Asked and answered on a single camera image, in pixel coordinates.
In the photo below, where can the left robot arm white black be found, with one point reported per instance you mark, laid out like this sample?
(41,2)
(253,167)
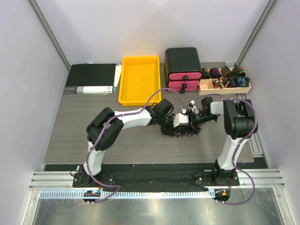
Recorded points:
(103,131)

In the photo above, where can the rolled floral tie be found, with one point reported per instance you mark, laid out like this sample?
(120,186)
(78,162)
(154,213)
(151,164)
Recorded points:
(219,83)

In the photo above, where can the rolled red patterned tie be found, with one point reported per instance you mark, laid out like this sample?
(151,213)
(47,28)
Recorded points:
(215,73)

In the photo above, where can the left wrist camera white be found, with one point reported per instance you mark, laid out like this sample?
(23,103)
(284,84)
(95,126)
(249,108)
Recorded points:
(181,118)

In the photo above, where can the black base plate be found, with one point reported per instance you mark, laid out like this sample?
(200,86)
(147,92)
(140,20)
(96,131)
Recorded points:
(153,178)

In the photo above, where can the rolled brown patterned tie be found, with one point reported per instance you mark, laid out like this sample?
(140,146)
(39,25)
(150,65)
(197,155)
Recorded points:
(226,72)

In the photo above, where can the white teal pen box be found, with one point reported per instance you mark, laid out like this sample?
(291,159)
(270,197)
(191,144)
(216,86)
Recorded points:
(118,70)

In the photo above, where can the rolled orange dark tie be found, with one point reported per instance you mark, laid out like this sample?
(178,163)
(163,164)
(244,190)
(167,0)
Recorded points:
(239,70)

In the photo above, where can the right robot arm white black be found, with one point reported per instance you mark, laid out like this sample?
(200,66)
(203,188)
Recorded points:
(240,122)

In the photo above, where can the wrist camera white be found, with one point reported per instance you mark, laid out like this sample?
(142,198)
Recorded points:
(181,118)
(192,107)

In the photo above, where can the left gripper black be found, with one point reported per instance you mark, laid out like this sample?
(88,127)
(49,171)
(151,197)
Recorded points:
(165,131)

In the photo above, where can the rolled navy tie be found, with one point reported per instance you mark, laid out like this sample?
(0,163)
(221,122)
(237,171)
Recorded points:
(230,82)

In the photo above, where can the white slotted cable duct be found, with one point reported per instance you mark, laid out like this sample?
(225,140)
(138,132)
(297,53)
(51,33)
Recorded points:
(92,194)

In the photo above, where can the black pink drawer unit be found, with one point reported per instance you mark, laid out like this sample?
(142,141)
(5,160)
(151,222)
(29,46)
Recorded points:
(182,69)

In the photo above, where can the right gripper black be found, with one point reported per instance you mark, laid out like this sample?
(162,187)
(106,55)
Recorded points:
(193,124)

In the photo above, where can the rolled blue tie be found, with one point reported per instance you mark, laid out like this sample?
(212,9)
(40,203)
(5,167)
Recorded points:
(242,81)

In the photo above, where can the dark patterned necktie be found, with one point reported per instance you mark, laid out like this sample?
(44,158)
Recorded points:
(184,131)

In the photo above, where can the black binder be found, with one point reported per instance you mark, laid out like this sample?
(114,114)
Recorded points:
(90,79)

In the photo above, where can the yellow plastic tray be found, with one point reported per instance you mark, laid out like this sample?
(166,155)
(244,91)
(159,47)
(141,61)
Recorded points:
(140,78)

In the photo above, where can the wooden compartment box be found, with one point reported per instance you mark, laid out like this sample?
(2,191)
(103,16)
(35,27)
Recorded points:
(206,87)

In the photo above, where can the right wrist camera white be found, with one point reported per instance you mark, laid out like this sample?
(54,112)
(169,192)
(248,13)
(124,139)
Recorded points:
(192,107)

